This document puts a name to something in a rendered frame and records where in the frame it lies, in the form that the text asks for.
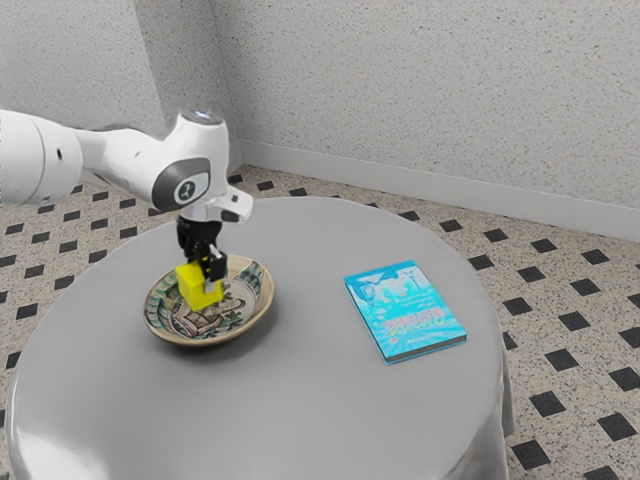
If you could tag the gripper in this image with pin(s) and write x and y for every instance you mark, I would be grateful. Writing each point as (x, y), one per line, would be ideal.
(197, 235)

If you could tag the painted ceramic bowl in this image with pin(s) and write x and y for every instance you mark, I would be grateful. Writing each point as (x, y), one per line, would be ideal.
(235, 310)

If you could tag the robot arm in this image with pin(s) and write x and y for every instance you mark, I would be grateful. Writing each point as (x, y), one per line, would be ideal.
(125, 160)

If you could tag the yellow block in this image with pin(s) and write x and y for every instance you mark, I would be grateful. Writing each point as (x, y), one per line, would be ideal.
(192, 287)

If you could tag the blue book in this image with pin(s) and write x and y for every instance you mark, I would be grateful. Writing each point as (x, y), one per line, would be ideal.
(402, 310)

